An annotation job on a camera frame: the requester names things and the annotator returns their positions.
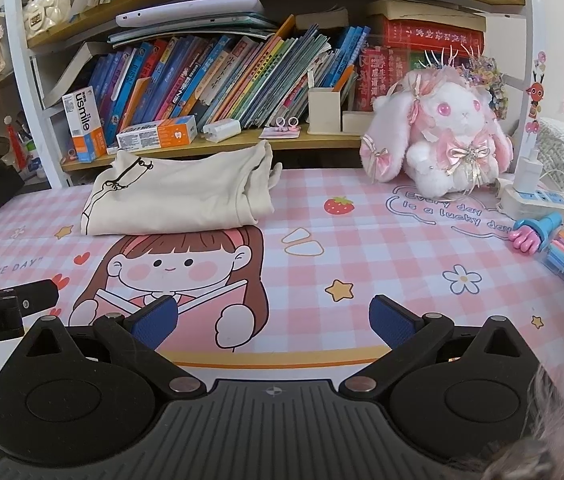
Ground pink checked desk mat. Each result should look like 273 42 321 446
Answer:
0 167 564 461

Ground cream handbag with pearl handle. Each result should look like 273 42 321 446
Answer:
22 0 71 38

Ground pink white plush bunny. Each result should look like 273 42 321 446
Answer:
360 45 513 198

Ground pink scissors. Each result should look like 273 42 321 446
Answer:
259 116 301 139

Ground white laptop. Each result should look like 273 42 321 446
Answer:
116 0 267 27

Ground tall white orange box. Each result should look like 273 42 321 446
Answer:
62 87 108 163

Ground iridescent paper decoration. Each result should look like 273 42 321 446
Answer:
462 55 508 121

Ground cream t-shirt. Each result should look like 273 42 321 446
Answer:
80 140 283 236

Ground white wall charger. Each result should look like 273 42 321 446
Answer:
513 147 543 195

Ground flat white orange box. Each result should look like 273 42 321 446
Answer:
116 115 199 152

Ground row of colourful books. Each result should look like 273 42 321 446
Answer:
86 15 373 136

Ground white wooden bookshelf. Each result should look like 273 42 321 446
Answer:
0 0 543 191

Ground pink hand toy blue handle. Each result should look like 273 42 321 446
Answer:
508 211 563 256

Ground white power strip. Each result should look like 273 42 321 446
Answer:
499 185 564 221

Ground cream pen holder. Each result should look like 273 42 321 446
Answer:
308 86 343 135

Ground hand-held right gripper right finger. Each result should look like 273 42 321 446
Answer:
338 294 525 397

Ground thick red books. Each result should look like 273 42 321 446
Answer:
354 15 488 113

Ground grey fuzzy sleeve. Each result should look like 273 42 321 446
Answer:
482 365 564 480

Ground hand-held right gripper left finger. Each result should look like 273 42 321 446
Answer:
19 295 207 397

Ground small white rectangular case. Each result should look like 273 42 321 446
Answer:
203 119 241 143

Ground small cream box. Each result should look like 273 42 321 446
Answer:
342 110 377 135

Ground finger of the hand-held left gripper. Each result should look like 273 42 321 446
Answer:
0 281 60 317

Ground deer sticker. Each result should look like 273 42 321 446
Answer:
524 50 548 136

